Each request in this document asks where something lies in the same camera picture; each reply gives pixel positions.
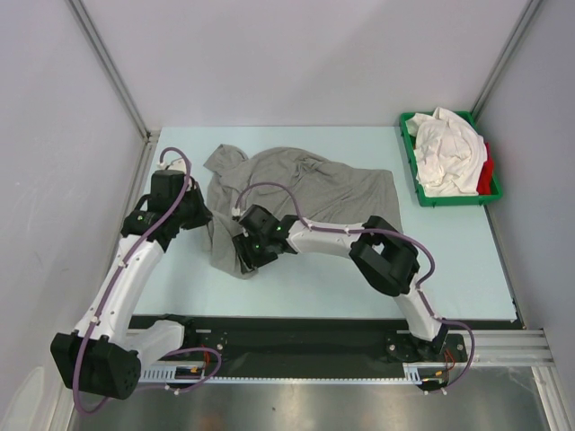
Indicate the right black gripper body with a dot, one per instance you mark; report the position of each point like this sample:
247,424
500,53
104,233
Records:
260,252

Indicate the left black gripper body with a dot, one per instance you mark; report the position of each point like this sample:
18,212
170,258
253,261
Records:
191,209

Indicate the grey t-shirt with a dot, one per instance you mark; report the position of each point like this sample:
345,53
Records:
287,181

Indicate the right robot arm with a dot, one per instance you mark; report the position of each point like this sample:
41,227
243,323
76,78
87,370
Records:
392,263

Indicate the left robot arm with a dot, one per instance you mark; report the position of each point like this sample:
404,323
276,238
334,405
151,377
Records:
97,356

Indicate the white t-shirt in bin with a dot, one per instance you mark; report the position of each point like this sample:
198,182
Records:
449,154

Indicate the red t-shirt in bin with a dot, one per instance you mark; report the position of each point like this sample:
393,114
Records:
484,182

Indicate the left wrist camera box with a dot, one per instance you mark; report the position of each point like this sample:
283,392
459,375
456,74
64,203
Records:
167,184

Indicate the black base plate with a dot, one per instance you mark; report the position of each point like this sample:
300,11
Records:
312,347

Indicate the white cable duct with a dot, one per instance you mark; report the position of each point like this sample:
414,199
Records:
179,377

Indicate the left aluminium corner post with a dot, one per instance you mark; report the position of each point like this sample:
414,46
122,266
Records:
97,44

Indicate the aluminium corner post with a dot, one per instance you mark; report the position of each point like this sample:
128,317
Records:
510,48
97,44

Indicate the aluminium front rail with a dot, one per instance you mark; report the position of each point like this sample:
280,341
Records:
507,348

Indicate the right aluminium corner post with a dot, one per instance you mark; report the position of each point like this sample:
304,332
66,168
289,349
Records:
510,48

